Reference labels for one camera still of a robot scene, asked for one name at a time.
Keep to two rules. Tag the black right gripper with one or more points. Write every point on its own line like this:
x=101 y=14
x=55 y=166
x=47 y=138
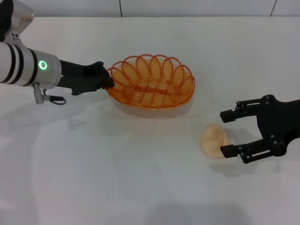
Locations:
x=279 y=126

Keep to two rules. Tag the pale round bread bun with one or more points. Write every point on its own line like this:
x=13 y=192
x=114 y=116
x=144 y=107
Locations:
x=214 y=143

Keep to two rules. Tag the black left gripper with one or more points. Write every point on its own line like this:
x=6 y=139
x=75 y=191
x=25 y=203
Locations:
x=79 y=77

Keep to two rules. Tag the orange plastic woven basket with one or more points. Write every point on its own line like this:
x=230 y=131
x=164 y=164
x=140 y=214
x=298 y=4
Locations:
x=152 y=93

